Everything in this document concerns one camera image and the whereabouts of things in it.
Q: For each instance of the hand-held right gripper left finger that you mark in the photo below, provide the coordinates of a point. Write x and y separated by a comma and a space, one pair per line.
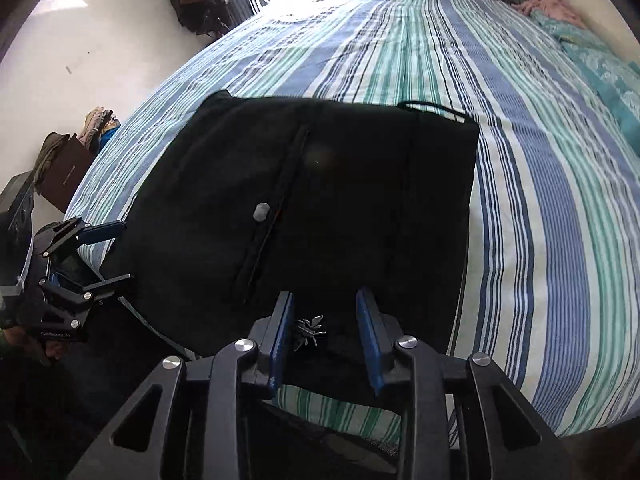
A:
280, 345

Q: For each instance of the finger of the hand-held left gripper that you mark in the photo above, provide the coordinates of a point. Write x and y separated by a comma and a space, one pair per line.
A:
107, 284
102, 232

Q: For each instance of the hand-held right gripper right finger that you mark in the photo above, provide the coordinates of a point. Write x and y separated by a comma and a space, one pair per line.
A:
370, 345

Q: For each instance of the black pants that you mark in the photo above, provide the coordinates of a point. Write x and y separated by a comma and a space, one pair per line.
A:
350, 185

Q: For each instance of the person's left hand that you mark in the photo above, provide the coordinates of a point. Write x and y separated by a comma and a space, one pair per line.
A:
50, 351

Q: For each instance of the olive green cloth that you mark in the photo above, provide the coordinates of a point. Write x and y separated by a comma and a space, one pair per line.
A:
47, 155

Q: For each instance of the blue bag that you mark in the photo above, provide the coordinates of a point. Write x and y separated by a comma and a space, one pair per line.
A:
111, 135

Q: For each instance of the pile of beige clothes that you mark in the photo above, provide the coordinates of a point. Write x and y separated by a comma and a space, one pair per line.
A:
95, 122

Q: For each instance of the striped bed sheet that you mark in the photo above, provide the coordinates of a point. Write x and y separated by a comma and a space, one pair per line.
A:
525, 210

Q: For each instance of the teal patterned pillow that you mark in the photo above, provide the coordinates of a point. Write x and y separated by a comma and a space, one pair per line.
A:
605, 70

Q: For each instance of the pink cloth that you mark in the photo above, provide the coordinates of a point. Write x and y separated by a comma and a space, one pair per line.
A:
550, 10

